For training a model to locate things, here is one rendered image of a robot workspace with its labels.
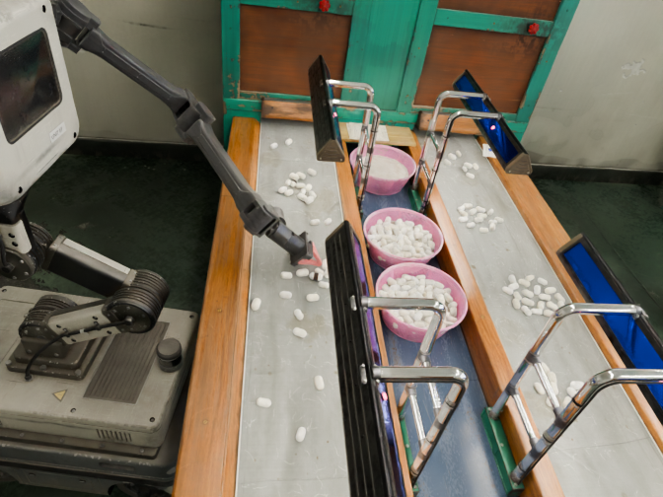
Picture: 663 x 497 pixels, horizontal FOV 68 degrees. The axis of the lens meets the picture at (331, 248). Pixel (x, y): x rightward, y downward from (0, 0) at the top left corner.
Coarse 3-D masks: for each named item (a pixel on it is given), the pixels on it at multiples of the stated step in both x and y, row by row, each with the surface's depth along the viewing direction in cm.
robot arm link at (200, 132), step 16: (208, 112) 143; (176, 128) 144; (192, 128) 141; (208, 128) 142; (208, 144) 138; (208, 160) 138; (224, 160) 136; (224, 176) 136; (240, 176) 137; (240, 192) 133; (256, 192) 136; (240, 208) 133; (256, 208) 132; (256, 224) 132
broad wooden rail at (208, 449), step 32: (256, 128) 204; (256, 160) 187; (224, 192) 167; (224, 224) 154; (224, 256) 143; (224, 288) 134; (224, 320) 125; (224, 352) 118; (192, 384) 111; (224, 384) 112; (192, 416) 105; (224, 416) 106; (192, 448) 100; (224, 448) 101; (192, 480) 95; (224, 480) 96
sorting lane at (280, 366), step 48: (336, 192) 179; (288, 288) 140; (288, 336) 127; (288, 384) 117; (336, 384) 118; (240, 432) 106; (288, 432) 108; (336, 432) 109; (240, 480) 99; (288, 480) 100; (336, 480) 101
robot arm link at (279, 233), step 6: (270, 228) 135; (276, 228) 135; (282, 228) 136; (288, 228) 138; (270, 234) 136; (276, 234) 135; (282, 234) 136; (288, 234) 137; (276, 240) 136; (282, 240) 136
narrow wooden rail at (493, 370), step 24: (432, 192) 183; (432, 216) 174; (456, 240) 163; (456, 264) 153; (480, 312) 139; (480, 336) 132; (480, 360) 132; (504, 360) 127; (480, 384) 131; (504, 384) 121; (504, 408) 118; (528, 408) 117; (528, 480) 106; (552, 480) 104
